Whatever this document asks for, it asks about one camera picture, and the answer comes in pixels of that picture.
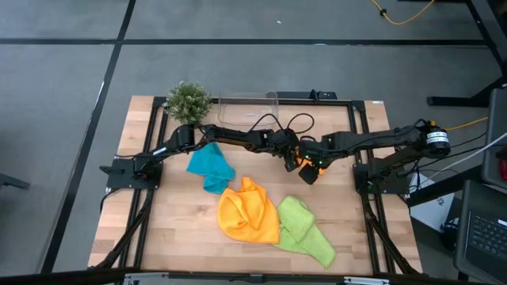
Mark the clear plastic bin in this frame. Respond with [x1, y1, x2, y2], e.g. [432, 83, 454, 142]
[216, 90, 280, 127]

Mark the black stand foot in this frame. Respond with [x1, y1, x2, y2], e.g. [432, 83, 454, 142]
[0, 173, 32, 191]

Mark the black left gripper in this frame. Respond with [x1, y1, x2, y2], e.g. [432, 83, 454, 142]
[270, 129, 303, 173]

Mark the black crossbar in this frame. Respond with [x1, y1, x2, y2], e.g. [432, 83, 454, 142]
[0, 268, 507, 285]

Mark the silver bracket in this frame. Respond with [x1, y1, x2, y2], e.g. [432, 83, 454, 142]
[122, 272, 170, 285]
[343, 275, 391, 285]

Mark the green microfiber towel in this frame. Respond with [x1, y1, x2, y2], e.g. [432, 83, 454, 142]
[273, 195, 337, 269]

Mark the yellow floor cable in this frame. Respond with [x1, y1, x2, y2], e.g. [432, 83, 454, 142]
[445, 116, 489, 131]
[370, 0, 436, 26]

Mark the dark grey laptop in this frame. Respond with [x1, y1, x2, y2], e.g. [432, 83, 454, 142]
[453, 180, 507, 285]

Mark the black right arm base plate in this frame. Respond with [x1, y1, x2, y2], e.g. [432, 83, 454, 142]
[353, 161, 410, 196]

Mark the black desk stand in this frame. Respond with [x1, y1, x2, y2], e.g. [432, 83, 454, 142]
[398, 0, 507, 108]

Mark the red object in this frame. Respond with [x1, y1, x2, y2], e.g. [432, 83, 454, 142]
[499, 146, 507, 183]

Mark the white cable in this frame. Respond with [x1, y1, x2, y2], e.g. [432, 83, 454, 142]
[429, 132, 507, 180]

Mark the small green potted plant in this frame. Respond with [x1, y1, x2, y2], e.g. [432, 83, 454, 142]
[162, 81, 214, 127]

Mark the large orange microfiber towel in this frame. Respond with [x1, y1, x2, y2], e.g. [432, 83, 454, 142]
[216, 177, 281, 245]

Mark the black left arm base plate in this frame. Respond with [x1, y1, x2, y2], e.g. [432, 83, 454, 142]
[98, 156, 164, 191]

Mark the grey equipment box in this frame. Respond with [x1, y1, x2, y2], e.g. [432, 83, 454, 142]
[481, 89, 507, 191]

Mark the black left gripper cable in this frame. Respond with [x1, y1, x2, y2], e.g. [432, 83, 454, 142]
[248, 112, 316, 135]

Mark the white cardboard box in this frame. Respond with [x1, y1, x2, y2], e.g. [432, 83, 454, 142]
[409, 173, 456, 234]

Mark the teal microfiber towel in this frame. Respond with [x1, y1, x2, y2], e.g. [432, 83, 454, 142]
[185, 141, 237, 195]

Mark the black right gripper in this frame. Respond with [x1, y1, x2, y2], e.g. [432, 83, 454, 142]
[298, 134, 338, 186]

